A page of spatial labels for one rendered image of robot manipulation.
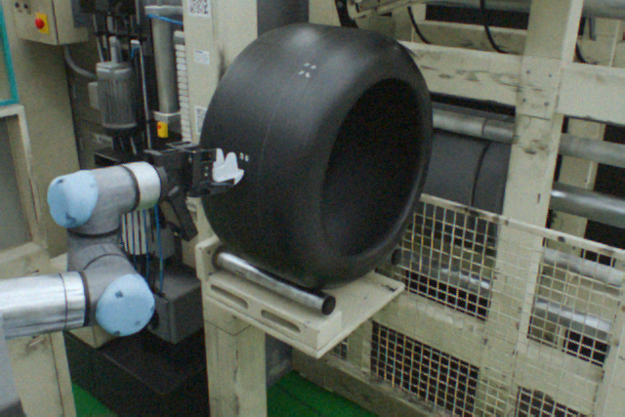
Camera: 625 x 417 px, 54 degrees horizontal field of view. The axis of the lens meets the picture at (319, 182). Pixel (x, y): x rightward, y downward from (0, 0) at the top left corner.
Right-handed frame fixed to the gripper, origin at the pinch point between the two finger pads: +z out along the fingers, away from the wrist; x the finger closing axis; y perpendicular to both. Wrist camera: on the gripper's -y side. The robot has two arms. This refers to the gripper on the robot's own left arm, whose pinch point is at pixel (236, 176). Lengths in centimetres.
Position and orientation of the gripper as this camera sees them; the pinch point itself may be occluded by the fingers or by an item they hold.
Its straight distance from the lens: 115.0
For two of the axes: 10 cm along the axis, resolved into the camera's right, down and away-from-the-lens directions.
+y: 0.9, -9.6, -2.8
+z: 6.1, -1.7, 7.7
